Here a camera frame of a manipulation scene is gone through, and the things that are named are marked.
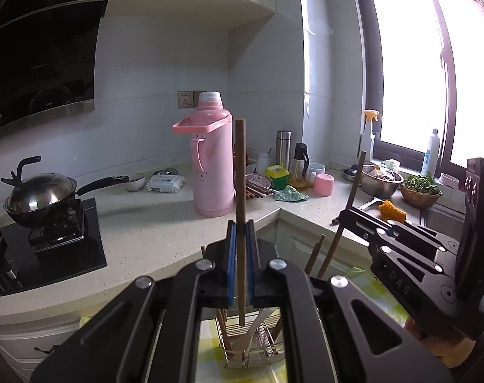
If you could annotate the glass oil pot black lid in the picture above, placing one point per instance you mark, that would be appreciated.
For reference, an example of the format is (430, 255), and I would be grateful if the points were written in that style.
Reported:
(299, 167)

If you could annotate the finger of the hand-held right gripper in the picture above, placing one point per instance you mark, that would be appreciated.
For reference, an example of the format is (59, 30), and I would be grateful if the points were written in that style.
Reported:
(409, 235)
(401, 275)

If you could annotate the green and yellow box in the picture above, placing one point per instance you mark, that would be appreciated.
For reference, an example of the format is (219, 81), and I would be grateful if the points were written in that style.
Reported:
(276, 177)

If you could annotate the green cloth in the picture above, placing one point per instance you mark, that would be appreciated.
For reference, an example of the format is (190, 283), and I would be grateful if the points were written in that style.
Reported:
(291, 194)

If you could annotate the person's right hand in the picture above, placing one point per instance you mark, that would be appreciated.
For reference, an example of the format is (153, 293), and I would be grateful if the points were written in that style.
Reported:
(437, 347)

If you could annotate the white plastic rice spoon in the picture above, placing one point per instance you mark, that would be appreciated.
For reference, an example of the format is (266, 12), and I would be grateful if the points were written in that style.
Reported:
(252, 329)

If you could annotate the black frying pan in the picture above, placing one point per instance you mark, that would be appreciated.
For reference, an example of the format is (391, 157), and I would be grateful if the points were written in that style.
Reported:
(38, 211)

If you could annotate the wall socket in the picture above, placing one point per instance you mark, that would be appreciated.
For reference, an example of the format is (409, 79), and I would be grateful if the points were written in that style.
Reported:
(188, 99)

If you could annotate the small steel bowl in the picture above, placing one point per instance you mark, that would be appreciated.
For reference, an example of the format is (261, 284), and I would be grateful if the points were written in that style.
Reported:
(350, 174)

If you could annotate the black glass cooktop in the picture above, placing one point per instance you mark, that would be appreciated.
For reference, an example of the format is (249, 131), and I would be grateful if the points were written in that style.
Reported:
(82, 255)

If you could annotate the white mug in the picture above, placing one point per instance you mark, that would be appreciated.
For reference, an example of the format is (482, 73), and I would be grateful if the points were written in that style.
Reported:
(317, 169)

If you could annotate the pink cup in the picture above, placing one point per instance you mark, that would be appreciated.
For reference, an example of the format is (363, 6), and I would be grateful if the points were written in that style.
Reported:
(324, 185)

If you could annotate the orange sponge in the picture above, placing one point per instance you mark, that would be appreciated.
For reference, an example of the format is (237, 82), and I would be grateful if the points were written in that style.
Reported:
(391, 212)

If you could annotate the white bottle with blue cap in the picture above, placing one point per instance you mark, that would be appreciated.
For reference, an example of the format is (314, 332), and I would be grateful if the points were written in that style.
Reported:
(430, 155)

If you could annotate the wet wipes packet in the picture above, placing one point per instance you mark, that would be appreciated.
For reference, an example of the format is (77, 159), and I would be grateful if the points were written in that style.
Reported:
(165, 183)

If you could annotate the window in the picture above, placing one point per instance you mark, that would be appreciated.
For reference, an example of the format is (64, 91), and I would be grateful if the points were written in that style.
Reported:
(409, 68)

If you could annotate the large steel bowl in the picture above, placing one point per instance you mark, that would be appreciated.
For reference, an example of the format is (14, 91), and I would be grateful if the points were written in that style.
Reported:
(381, 185)

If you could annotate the spray bottle with yellow trigger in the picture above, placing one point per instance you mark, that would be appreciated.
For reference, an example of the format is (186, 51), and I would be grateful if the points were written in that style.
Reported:
(367, 139)

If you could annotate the portable gas stove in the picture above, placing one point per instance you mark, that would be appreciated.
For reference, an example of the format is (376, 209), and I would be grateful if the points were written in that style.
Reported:
(58, 231)

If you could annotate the steel pan lid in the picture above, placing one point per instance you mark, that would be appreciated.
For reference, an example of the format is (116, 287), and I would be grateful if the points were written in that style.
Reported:
(38, 189)

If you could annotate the white cup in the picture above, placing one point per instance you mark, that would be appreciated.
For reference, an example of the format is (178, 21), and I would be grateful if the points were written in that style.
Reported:
(449, 180)

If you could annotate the small white bowl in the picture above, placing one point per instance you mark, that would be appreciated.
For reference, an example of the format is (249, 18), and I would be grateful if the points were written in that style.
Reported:
(135, 182)

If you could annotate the pink thermos jug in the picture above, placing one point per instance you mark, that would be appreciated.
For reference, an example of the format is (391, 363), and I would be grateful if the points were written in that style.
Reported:
(214, 167)

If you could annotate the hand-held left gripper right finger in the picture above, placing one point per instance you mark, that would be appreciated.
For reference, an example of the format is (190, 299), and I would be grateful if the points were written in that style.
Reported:
(250, 263)

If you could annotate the wicker basket of greens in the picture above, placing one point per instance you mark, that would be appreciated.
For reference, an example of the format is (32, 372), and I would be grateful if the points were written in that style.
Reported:
(419, 193)

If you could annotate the white base cabinet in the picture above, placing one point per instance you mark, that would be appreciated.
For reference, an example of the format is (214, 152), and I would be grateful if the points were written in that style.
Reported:
(26, 347)

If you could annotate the white jar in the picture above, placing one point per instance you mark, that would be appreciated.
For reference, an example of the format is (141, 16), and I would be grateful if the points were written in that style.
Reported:
(263, 163)

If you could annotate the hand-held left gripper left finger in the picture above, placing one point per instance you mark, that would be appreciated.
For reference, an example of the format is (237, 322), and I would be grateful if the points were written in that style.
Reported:
(230, 263)

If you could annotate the black range hood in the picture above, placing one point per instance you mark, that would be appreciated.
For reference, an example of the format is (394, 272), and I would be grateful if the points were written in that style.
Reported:
(38, 48)

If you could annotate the steel thermos bottle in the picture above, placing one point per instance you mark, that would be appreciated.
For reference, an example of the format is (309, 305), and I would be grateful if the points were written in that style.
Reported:
(283, 151)

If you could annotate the patterned plate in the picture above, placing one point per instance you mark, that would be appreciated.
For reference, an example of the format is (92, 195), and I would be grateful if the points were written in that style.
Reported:
(260, 179)

